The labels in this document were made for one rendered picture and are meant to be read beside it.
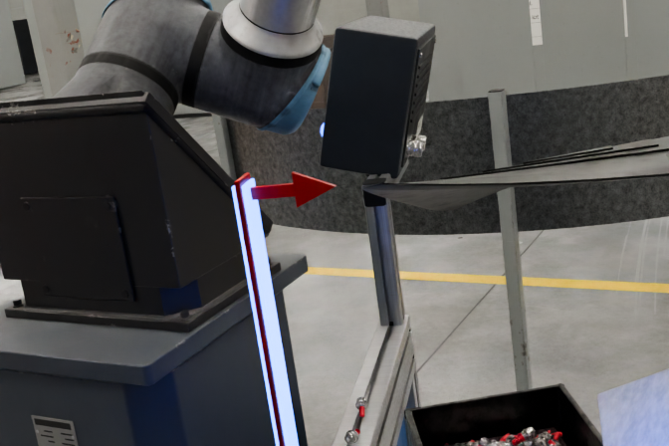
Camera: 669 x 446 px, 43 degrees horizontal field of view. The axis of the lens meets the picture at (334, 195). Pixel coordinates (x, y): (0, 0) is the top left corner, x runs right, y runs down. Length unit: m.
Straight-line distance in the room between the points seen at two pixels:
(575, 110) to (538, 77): 4.53
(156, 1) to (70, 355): 0.40
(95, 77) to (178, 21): 0.12
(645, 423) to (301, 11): 0.55
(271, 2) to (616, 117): 1.68
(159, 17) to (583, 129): 1.66
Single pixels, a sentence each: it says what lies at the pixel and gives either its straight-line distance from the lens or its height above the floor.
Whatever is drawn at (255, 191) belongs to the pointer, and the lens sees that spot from 0.57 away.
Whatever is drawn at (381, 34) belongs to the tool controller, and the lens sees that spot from 1.11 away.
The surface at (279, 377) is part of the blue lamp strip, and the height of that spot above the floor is 1.05.
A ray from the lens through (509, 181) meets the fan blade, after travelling 0.46.
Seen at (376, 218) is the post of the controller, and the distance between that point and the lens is 1.11.
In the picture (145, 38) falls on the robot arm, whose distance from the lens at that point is 0.97.
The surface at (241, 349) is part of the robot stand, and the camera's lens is 0.94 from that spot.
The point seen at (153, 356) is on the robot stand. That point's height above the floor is 1.00.
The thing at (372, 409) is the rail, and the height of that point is 0.86.
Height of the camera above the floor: 1.31
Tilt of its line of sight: 14 degrees down
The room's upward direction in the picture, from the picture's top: 8 degrees counter-clockwise
